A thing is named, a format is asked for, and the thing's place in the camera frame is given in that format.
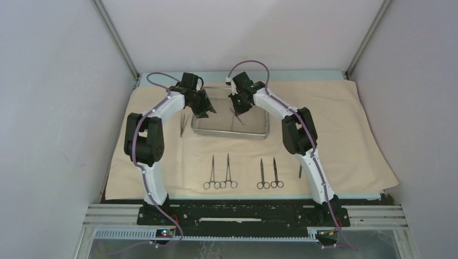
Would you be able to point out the metal tweezers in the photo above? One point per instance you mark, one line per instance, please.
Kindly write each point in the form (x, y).
(183, 123)

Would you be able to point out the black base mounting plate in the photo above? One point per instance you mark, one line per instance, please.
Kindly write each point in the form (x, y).
(298, 212)

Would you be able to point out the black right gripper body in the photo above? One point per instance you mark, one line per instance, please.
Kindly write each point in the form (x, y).
(240, 106)

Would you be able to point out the aluminium frame rail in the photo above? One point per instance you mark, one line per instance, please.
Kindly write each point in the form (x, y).
(120, 222)

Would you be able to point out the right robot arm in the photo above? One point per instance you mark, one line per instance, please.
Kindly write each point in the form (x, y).
(299, 134)

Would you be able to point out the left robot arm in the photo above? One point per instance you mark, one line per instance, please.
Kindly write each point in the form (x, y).
(144, 141)

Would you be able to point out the metal hemostat clamp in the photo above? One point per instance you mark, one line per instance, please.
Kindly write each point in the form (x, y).
(228, 177)
(212, 182)

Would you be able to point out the metal surgical scissors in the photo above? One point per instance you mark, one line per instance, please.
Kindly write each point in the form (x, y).
(276, 183)

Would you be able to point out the metal surgical instrument tray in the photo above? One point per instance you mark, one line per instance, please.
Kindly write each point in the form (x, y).
(224, 124)

